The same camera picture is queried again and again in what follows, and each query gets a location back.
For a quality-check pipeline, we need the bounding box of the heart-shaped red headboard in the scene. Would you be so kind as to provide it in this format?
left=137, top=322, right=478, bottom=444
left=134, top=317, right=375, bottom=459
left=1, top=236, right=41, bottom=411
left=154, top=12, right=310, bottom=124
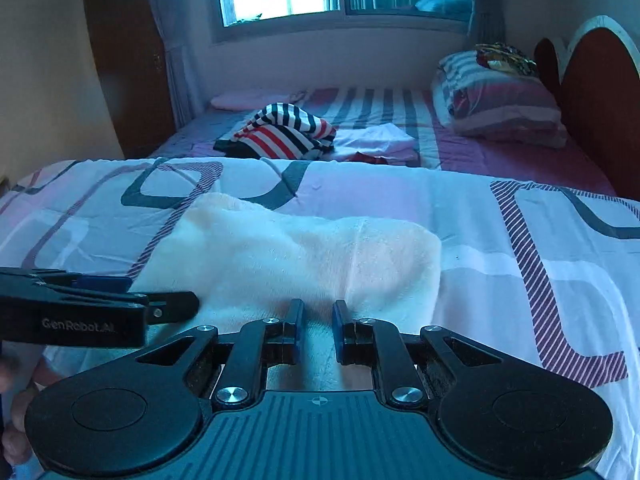
left=532, top=16, right=640, bottom=202

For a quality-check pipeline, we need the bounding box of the patterned pink white quilt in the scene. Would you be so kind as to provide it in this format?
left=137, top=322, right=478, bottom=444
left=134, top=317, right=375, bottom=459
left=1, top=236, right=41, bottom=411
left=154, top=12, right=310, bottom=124
left=0, top=157, right=640, bottom=480

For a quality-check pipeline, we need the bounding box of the cream knit sweater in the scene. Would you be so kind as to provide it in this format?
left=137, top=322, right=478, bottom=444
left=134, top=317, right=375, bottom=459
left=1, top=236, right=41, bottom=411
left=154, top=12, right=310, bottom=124
left=42, top=192, right=443, bottom=393

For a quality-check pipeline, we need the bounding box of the striped pillow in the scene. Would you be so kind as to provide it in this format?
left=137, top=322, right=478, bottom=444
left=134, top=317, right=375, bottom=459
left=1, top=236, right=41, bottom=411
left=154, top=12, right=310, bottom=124
left=431, top=51, right=569, bottom=149

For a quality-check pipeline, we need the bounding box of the white garment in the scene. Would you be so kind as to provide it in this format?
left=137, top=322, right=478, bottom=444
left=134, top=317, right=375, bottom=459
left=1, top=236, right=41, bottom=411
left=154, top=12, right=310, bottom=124
left=332, top=123, right=419, bottom=162

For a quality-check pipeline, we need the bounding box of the grey curtain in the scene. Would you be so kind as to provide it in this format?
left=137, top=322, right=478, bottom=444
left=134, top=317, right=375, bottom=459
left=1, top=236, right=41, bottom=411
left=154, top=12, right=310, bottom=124
left=467, top=0, right=509, bottom=47
left=142, top=0, right=212, bottom=129

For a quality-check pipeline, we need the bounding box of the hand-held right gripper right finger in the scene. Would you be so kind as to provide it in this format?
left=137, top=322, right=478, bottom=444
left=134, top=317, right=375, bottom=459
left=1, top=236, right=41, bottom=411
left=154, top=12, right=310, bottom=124
left=333, top=300, right=503, bottom=407

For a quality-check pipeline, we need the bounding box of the striped bed sheet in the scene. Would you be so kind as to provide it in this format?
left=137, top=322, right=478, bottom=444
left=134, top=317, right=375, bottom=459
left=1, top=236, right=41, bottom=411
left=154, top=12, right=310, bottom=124
left=150, top=86, right=618, bottom=196

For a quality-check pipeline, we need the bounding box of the red navy striped garment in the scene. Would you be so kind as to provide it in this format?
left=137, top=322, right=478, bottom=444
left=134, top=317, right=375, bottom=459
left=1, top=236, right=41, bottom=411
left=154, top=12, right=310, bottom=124
left=214, top=102, right=338, bottom=161

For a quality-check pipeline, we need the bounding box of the colourful printed cloth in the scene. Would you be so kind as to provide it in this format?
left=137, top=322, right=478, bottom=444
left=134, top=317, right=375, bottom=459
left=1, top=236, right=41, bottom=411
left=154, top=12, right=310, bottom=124
left=474, top=43, right=539, bottom=77

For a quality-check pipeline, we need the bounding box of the brown wooden wardrobe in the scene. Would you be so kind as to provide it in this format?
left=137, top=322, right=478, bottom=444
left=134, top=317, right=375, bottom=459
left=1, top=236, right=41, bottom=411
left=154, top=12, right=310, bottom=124
left=80, top=0, right=177, bottom=159

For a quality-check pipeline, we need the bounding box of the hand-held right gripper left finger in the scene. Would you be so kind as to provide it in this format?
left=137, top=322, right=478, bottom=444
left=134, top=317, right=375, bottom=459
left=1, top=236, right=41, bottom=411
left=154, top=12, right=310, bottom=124
left=135, top=299, right=305, bottom=408

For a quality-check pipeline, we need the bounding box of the pink pillow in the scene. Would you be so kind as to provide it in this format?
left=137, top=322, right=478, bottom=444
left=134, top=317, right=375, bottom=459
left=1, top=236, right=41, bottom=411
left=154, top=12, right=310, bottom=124
left=210, top=91, right=294, bottom=111

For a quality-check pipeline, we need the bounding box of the person's left hand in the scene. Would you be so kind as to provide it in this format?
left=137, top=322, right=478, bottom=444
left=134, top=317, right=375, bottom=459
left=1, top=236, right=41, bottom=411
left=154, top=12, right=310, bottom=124
left=0, top=346, right=62, bottom=467

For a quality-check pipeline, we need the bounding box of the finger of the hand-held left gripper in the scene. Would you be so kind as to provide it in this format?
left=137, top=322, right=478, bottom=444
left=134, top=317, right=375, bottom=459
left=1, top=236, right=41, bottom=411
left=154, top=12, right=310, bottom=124
left=131, top=290, right=201, bottom=326
left=0, top=268, right=132, bottom=295

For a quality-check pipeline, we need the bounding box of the teal cushion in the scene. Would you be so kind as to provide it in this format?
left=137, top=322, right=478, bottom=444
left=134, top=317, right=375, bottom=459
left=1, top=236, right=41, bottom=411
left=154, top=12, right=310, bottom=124
left=415, top=0, right=473, bottom=15

